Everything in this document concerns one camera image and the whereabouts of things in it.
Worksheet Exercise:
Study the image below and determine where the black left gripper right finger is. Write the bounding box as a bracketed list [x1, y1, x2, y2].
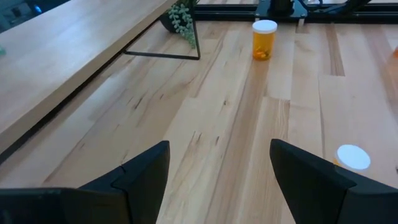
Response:
[269, 139, 398, 224]

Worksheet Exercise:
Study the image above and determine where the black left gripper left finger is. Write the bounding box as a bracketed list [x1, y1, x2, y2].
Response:
[0, 140, 171, 224]

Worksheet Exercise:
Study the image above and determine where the narrow orange pill bottle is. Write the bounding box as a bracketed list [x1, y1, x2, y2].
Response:
[333, 144, 372, 172]

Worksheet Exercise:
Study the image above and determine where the wooden shelf with black legs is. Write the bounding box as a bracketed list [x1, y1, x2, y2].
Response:
[0, 0, 201, 166]

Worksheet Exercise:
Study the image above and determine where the green artificial succulent plant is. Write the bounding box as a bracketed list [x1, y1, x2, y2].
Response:
[160, 0, 200, 49]

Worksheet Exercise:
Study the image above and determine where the black aluminium table frame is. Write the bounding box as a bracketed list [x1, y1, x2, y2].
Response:
[194, 0, 398, 25]

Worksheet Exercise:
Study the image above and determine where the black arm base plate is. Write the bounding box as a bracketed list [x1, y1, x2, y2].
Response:
[254, 0, 308, 19]

